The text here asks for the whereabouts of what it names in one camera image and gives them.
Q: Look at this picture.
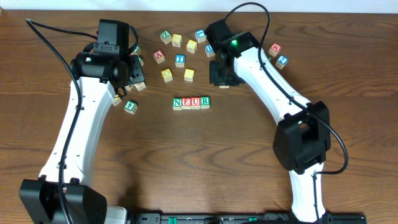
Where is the blue L block top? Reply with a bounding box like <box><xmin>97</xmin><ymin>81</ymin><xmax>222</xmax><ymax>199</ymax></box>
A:
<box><xmin>195</xmin><ymin>29</ymin><xmax>206</xmax><ymax>43</ymax></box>

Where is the yellow Q block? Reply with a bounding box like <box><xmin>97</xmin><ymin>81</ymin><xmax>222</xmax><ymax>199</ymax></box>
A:
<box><xmin>187</xmin><ymin>40</ymin><xmax>198</xmax><ymax>54</ymax></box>

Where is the yellow O block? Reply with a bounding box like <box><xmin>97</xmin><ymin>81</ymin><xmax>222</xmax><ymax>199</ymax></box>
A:
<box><xmin>161</xmin><ymin>68</ymin><xmax>173</xmax><ymax>83</ymax></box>

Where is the green N block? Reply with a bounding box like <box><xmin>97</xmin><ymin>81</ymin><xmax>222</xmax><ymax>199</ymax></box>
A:
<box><xmin>172</xmin><ymin>98</ymin><xmax>182</xmax><ymax>110</ymax></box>

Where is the left black cable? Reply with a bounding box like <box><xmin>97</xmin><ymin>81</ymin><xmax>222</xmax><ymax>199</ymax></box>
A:
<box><xmin>25</xmin><ymin>18</ymin><xmax>139</xmax><ymax>224</ymax></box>

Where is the yellow K block left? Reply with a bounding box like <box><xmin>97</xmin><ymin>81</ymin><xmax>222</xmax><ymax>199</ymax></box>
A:
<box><xmin>125</xmin><ymin>85</ymin><xmax>134</xmax><ymax>91</ymax></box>

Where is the blue 2 block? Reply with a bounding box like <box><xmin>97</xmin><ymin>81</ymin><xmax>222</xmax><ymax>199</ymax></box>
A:
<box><xmin>275</xmin><ymin>55</ymin><xmax>289</xmax><ymax>69</ymax></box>

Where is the yellow G block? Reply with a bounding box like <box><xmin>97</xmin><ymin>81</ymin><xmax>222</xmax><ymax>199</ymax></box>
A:
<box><xmin>113</xmin><ymin>95</ymin><xmax>122</xmax><ymax>106</ymax></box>

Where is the blue L block middle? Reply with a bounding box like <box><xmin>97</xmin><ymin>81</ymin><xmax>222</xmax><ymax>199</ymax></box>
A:
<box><xmin>205</xmin><ymin>45</ymin><xmax>215</xmax><ymax>57</ymax></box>

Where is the plain pineapple block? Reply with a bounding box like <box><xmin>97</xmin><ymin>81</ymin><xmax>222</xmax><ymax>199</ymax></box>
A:
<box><xmin>134</xmin><ymin>82</ymin><xmax>146</xmax><ymax>91</ymax></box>

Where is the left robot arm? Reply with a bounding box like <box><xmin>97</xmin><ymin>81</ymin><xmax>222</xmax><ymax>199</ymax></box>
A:
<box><xmin>19</xmin><ymin>45</ymin><xmax>144</xmax><ymax>223</ymax></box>

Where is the green 7 block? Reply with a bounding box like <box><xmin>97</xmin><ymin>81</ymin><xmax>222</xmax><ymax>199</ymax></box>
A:
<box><xmin>138</xmin><ymin>56</ymin><xmax>144</xmax><ymax>67</ymax></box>

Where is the green 4 block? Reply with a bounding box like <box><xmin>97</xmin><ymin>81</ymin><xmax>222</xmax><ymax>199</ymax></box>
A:
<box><xmin>124</xmin><ymin>100</ymin><xmax>137</xmax><ymax>114</ymax></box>

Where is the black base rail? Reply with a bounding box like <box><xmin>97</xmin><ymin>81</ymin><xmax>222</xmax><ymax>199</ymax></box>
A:
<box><xmin>126</xmin><ymin>213</ymin><xmax>368</xmax><ymax>224</ymax></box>

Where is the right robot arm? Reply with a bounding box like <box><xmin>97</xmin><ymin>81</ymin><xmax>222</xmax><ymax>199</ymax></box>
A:
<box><xmin>205</xmin><ymin>29</ymin><xmax>331</xmax><ymax>223</ymax></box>

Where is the black cable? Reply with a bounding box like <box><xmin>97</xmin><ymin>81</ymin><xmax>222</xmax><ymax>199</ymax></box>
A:
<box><xmin>25</xmin><ymin>18</ymin><xmax>139</xmax><ymax>224</ymax></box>
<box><xmin>223</xmin><ymin>2</ymin><xmax>349</xmax><ymax>223</ymax></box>

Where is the yellow block centre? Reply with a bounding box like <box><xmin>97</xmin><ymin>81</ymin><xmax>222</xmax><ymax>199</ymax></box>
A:
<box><xmin>184</xmin><ymin>68</ymin><xmax>195</xmax><ymax>82</ymax></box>

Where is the red M block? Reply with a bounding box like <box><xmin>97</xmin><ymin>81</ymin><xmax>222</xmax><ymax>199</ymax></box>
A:
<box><xmin>268</xmin><ymin>43</ymin><xmax>282</xmax><ymax>57</ymax></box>

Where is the red A block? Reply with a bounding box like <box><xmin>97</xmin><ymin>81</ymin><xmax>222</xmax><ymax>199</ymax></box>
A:
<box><xmin>153</xmin><ymin>50</ymin><xmax>165</xmax><ymax>63</ymax></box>

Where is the right black cable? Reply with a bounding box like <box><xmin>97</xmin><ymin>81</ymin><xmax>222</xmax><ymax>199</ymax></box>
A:
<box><xmin>223</xmin><ymin>2</ymin><xmax>349</xmax><ymax>223</ymax></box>

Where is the yellow block top row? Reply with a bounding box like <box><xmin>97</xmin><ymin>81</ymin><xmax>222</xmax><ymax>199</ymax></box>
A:
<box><xmin>172</xmin><ymin>34</ymin><xmax>182</xmax><ymax>47</ymax></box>

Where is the green J block left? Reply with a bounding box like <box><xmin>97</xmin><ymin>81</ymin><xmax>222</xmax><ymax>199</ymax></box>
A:
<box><xmin>131</xmin><ymin>45</ymin><xmax>142</xmax><ymax>55</ymax></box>

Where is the blue l block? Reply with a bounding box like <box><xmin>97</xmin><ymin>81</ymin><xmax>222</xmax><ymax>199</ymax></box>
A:
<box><xmin>205</xmin><ymin>45</ymin><xmax>215</xmax><ymax>57</ymax></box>
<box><xmin>195</xmin><ymin>29</ymin><xmax>206</xmax><ymax>43</ymax></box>

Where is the red U block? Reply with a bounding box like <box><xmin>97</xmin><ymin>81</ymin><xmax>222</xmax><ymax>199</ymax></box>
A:
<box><xmin>190</xmin><ymin>97</ymin><xmax>201</xmax><ymax>110</ymax></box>

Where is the green Z block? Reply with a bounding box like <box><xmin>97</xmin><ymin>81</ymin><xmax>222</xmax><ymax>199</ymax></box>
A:
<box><xmin>160</xmin><ymin>30</ymin><xmax>172</xmax><ymax>45</ymax></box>

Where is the blue T block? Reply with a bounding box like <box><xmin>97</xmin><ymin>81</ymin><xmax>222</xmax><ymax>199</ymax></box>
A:
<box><xmin>175</xmin><ymin>54</ymin><xmax>185</xmax><ymax>67</ymax></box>

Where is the green R block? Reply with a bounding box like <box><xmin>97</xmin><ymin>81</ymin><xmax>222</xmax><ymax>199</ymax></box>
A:
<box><xmin>200</xmin><ymin>96</ymin><xmax>210</xmax><ymax>109</ymax></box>

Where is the red E block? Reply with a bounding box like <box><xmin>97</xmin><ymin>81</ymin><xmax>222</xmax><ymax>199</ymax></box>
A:
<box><xmin>182</xmin><ymin>98</ymin><xmax>192</xmax><ymax>110</ymax></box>

